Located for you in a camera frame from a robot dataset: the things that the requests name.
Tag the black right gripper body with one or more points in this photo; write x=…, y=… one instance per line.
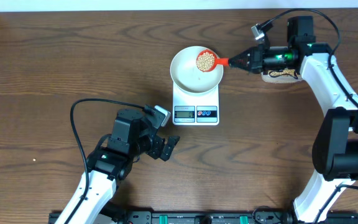
x=270, y=59

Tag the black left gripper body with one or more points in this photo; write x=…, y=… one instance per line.
x=151, y=147

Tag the clear plastic container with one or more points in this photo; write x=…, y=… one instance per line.
x=282, y=80

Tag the soybeans pile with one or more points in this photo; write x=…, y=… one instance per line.
x=283, y=73

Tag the cream bowl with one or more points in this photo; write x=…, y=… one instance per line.
x=186, y=75

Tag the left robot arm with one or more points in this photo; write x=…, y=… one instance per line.
x=134, y=133

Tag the red plastic scoop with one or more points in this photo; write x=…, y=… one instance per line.
x=207, y=61

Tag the white digital kitchen scale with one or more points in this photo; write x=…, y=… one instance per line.
x=191, y=109

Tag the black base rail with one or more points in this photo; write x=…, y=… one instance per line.
x=144, y=217

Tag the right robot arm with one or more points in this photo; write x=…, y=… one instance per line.
x=335, y=149

